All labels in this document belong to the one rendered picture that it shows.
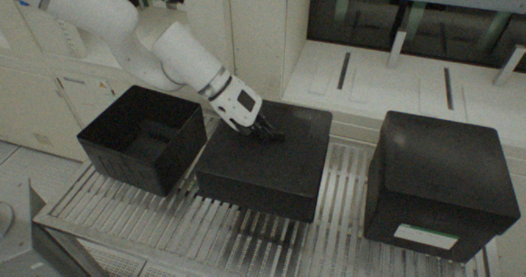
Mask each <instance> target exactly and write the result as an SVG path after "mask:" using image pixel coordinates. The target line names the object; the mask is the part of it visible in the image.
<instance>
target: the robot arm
mask: <svg viewBox="0 0 526 277"><path fill-rule="evenodd" d="M21 1H23V2H26V3H27V4H29V5H32V6H34V7H36V8H38V9H40V10H43V11H45V12H47V13H49V14H51V15H53V16H55V17H57V18H59V19H61V20H63V21H65V22H67V23H69V24H71V25H73V26H75V27H77V28H80V29H82V30H83V31H86V32H88V33H90V34H93V35H95V36H96V37H98V38H101V39H102V40H104V41H105V43H107V45H108V46H109V48H110V51H111V53H112V55H113V56H114V57H115V59H116V61H117V62H118V63H119V64H120V66H121V67H122V68H123V69H124V70H125V71H126V72H127V73H129V74H130V75H131V76H133V77H135V78H137V79H139V80H141V81H144V83H146V84H148V85H150V86H152V87H154V88H158V89H160V90H162V91H165V92H176V91H178V90H180V89H182V88H183V87H185V86H186V85H188V86H190V87H191V88H192V89H193V90H194V91H196V92H197V93H198V94H199V95H200V96H201V97H202V98H204V99H207V100H210V101H211V105H212V106H213V107H214V108H215V109H216V111H217V112H218V113H219V114H220V115H221V116H222V118H223V119H224V120H225V121H226V122H227V123H229V124H230V126H231V127H232V128H233V129H235V130H236V131H239V132H240V133H241V135H242V136H243V137H245V136H247V135H249V134H250V133H255V134H256V135H258V136H259V137H260V138H261V139H262V140H263V141H264V142H267V141H269V140H271V139H273V138H274V137H275V136H274V135H273V133H271V132H270V131H269V130H267V129H266V128H270V129H273V130H276V129H275V128H274V127H273V126H272V125H271V124H270V123H269V122H268V121H267V120H265V115H264V114H263V113H262V112H261V98H260V96H259V95H258V94H257V93H255V92H254V91H253V90H252V89H251V88H250V87H248V86H247V85H246V84H245V83H243V82H242V81H241V80H240V79H238V78H237V77H235V76H233V75H232V76H230V72H229V71H228V69H227V68H226V67H225V66H224V65H223V64H222V63H221V62H220V61H219V60H218V59H217V58H214V57H213V56H212V55H211V54H210V53H209V52H208V51H207V50H206V49H205V48H204V47H203V46H202V45H201V44H200V43H199V42H198V41H197V40H196V39H195V38H194V37H193V35H192V34H191V33H190V32H189V31H188V30H187V29H186V28H185V27H184V26H183V25H182V24H181V23H179V22H174V23H172V24H171V25H170V26H169V27H168V28H167V29H166V30H165V31H164V32H163V33H162V34H161V35H160V36H159V37H158V39H157V40H156V41H155V42H154V44H153V46H152V48H151V51H150V50H149V49H147V48H146V47H145V46H144V45H142V43H141V42H140V41H139V39H138V38H137V37H136V34H135V32H136V28H137V25H138V21H139V15H138V12H137V9H136V8H135V6H134V5H133V4H132V3H131V2H130V1H129V0H21ZM251 125H253V126H251ZM13 219H14V213H13V209H12V208H11V206H10V205H9V204H7V203H6V202H4V201H1V200H0V240H1V239H2V238H3V237H4V236H5V234H6V233H7V232H8V231H9V230H10V228H11V227H12V224H13Z"/></svg>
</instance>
